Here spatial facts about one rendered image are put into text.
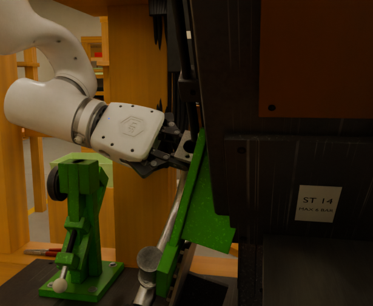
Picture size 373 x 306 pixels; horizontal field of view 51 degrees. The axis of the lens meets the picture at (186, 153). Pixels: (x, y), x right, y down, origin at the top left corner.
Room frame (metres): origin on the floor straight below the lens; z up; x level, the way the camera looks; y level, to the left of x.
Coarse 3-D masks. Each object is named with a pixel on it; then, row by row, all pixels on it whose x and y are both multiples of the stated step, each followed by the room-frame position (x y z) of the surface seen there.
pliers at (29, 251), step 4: (52, 248) 0.98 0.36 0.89; (56, 248) 0.98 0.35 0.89; (60, 248) 0.98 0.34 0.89; (24, 252) 0.97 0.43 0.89; (28, 252) 0.97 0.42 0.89; (32, 252) 0.97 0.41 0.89; (36, 252) 0.97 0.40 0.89; (40, 252) 0.97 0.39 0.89; (44, 252) 0.96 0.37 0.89; (48, 252) 0.96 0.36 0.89; (52, 252) 0.96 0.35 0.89; (56, 252) 0.96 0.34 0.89
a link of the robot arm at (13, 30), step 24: (0, 0) 0.54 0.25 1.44; (24, 0) 0.58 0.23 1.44; (0, 24) 0.55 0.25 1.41; (24, 24) 0.57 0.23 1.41; (48, 24) 0.62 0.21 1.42; (0, 48) 0.57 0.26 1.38; (24, 48) 0.59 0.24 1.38; (48, 48) 0.67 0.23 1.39; (72, 48) 0.68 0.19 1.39; (72, 72) 0.70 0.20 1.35
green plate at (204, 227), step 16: (192, 160) 0.50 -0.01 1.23; (192, 176) 0.49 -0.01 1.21; (208, 176) 0.50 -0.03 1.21; (192, 192) 0.51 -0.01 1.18; (208, 192) 0.50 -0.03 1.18; (192, 208) 0.51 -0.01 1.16; (208, 208) 0.50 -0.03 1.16; (176, 224) 0.50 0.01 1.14; (192, 224) 0.51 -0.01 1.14; (208, 224) 0.50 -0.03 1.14; (224, 224) 0.50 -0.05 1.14; (176, 240) 0.50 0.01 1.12; (192, 240) 0.51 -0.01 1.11; (208, 240) 0.50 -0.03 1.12; (224, 240) 0.50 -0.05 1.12
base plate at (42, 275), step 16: (32, 272) 0.83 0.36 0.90; (48, 272) 0.83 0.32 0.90; (128, 272) 0.83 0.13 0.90; (0, 288) 0.76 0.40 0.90; (16, 288) 0.76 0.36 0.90; (32, 288) 0.76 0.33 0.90; (112, 288) 0.76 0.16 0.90; (128, 288) 0.76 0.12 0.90; (0, 304) 0.70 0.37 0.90; (16, 304) 0.70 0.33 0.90; (32, 304) 0.70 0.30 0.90; (48, 304) 0.70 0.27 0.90; (64, 304) 0.70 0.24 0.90; (80, 304) 0.70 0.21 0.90; (96, 304) 0.70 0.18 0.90; (112, 304) 0.70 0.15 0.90; (224, 304) 0.70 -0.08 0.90
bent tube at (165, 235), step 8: (184, 136) 0.62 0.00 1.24; (184, 144) 0.62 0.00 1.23; (192, 144) 0.63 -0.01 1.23; (176, 152) 0.60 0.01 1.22; (184, 152) 0.60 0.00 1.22; (192, 152) 0.65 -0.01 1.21; (184, 160) 0.59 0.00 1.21; (184, 176) 0.66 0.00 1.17; (184, 184) 0.67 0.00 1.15; (176, 192) 0.68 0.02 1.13; (176, 200) 0.67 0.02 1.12; (176, 208) 0.67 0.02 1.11; (168, 224) 0.65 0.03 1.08; (168, 232) 0.64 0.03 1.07; (160, 240) 0.63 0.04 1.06; (168, 240) 0.63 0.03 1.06; (160, 248) 0.62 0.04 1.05; (144, 288) 0.57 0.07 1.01; (136, 296) 0.56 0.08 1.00; (144, 296) 0.56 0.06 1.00; (152, 296) 0.56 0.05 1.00; (136, 304) 0.57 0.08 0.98; (144, 304) 0.55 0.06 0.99
